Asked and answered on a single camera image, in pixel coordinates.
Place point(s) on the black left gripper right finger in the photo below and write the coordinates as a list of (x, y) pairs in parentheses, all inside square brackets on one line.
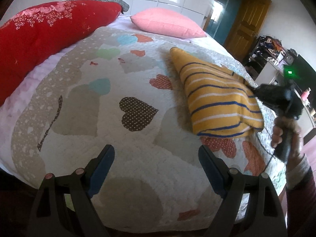
[(250, 204)]

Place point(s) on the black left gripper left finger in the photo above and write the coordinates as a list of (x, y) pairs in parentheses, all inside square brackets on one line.
[(63, 206)]

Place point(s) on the yellow striped sweater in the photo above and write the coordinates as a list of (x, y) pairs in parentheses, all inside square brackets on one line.
[(219, 101)]

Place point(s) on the red sleeved right forearm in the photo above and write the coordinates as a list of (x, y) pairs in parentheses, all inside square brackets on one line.
[(300, 190)]

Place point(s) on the cluttered clothes pile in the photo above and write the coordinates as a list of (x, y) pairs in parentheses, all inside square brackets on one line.
[(264, 49)]

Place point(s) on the right hand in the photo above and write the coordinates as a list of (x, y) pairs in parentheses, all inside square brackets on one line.
[(287, 140)]

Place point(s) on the black television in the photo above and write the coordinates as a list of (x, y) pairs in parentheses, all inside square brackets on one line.
[(304, 77)]

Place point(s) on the white shelf unit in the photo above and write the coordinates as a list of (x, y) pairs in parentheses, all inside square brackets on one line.
[(271, 74)]

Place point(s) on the round desk clock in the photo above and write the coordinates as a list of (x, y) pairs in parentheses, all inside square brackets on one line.
[(289, 57)]

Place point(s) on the brown wooden door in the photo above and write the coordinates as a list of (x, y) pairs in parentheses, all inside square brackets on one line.
[(246, 27)]

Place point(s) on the white bed sheet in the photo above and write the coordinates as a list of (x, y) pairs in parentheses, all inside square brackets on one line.
[(24, 88)]

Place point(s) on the heart patterned bed quilt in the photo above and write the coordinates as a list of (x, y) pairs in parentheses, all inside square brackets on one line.
[(184, 201)]

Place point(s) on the pink pillow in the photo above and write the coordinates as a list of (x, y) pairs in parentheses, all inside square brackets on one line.
[(167, 22)]

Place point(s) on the red floral quilt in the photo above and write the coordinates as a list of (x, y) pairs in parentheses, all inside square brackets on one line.
[(36, 33)]

